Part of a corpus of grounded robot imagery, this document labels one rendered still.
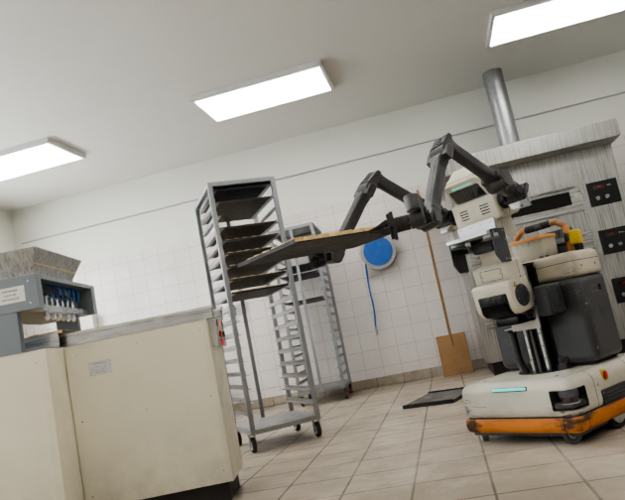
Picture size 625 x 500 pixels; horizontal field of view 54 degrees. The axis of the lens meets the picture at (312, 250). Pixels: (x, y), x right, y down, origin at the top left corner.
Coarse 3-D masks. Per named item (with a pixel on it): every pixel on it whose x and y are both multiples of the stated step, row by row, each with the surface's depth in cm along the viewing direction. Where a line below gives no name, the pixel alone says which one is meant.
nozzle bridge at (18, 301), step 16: (0, 288) 278; (16, 288) 278; (32, 288) 278; (48, 288) 309; (80, 288) 334; (0, 304) 277; (16, 304) 277; (32, 304) 277; (80, 304) 344; (0, 320) 276; (16, 320) 276; (32, 320) 320; (48, 320) 334; (0, 336) 275; (16, 336) 275; (0, 352) 274; (16, 352) 274
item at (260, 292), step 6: (258, 288) 419; (264, 288) 420; (270, 288) 422; (276, 288) 429; (240, 294) 420; (246, 294) 429; (252, 294) 438; (258, 294) 447; (264, 294) 457; (234, 300) 457; (240, 300) 467
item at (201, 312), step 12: (180, 312) 295; (192, 312) 295; (204, 312) 295; (120, 324) 295; (132, 324) 295; (144, 324) 295; (156, 324) 295; (168, 324) 294; (60, 336) 294; (72, 336) 294; (84, 336) 294; (96, 336) 294; (108, 336) 294
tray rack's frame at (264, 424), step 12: (240, 180) 428; (252, 180) 430; (264, 180) 433; (204, 192) 433; (204, 252) 472; (204, 264) 470; (276, 324) 478; (276, 336) 477; (252, 348) 471; (252, 360) 469; (288, 384) 472; (288, 396) 470; (264, 420) 444; (276, 420) 429; (288, 420) 416; (300, 420) 408; (312, 420) 410; (240, 432) 446; (264, 432) 399
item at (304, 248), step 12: (312, 240) 211; (324, 240) 220; (336, 240) 229; (348, 240) 239; (360, 240) 250; (372, 240) 262; (264, 252) 222; (276, 252) 219; (288, 252) 228; (300, 252) 238; (312, 252) 250; (324, 252) 262; (240, 264) 237; (252, 264) 238
